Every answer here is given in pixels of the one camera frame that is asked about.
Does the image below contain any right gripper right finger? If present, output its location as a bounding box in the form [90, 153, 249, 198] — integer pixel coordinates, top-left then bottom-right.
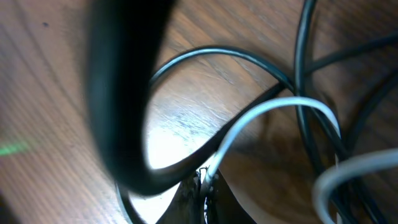
[205, 170, 256, 224]

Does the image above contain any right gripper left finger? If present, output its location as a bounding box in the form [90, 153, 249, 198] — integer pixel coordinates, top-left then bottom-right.
[157, 171, 201, 224]

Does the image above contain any white USB cable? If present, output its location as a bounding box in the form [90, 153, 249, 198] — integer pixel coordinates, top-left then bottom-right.
[198, 96, 398, 224]

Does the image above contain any long black USB cable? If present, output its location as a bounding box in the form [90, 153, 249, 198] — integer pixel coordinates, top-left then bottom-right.
[114, 0, 398, 224]

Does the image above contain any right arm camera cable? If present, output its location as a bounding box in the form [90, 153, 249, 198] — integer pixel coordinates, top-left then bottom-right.
[85, 0, 293, 197]

